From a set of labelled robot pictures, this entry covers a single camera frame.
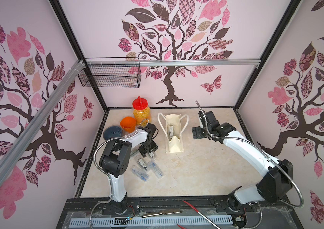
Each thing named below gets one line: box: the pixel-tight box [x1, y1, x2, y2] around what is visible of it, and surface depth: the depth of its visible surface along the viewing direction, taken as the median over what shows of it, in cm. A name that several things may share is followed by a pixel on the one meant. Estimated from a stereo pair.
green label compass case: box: [129, 147, 139, 158], surface depth 94 cm
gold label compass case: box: [137, 158, 148, 172], surface depth 89 cm
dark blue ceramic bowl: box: [102, 125, 123, 141], surface depth 102 cm
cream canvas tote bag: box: [157, 112, 190, 154], surface depth 95 cm
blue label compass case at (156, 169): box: [147, 160, 165, 180], surface depth 87 cm
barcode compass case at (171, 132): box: [169, 124, 174, 142], surface depth 99 cm
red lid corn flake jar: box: [131, 95, 151, 127], surface depth 102 cm
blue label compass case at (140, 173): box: [131, 165, 150, 183], surface depth 86 cm
